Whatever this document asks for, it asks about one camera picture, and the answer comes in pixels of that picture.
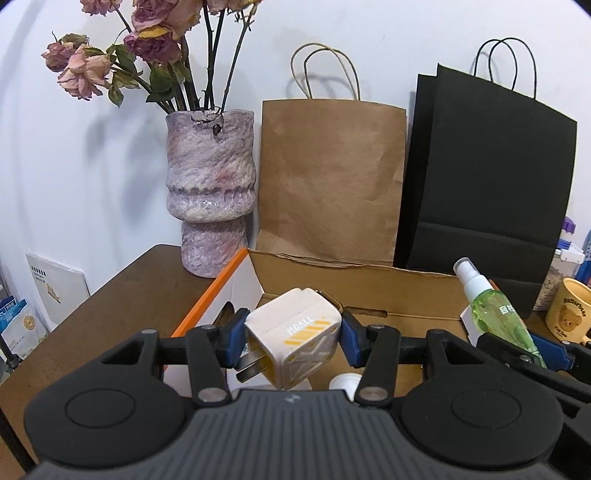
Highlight green spray bottle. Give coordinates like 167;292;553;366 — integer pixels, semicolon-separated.
453;257;547;368

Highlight white power adapter plug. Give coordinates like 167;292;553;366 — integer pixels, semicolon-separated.
235;288;342;390

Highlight white ribbed bottle cap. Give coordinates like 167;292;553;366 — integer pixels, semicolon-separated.
329;373;362;402

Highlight yellow bear mug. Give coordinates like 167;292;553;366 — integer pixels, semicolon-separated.
546;278;591;346

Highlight red cardboard box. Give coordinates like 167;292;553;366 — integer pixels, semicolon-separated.
162;246;555;407

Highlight clear container with white lid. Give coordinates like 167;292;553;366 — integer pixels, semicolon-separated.
533;244;585;312

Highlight purple white jar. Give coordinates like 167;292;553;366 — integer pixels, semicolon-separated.
557;216;576;250

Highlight brown paper bag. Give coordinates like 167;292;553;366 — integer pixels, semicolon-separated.
254;42;408;267

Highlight black paper bag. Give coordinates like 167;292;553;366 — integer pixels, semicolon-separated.
394;66;577;317

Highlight purple ceramic vase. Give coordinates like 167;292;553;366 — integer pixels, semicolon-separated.
166;110;256;278

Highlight blue white package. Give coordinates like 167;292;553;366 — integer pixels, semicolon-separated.
1;296;48;360

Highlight black tripod stand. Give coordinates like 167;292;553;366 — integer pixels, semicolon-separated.
0;335;22;373

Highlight dried pink roses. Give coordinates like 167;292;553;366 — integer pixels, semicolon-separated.
42;0;259;114

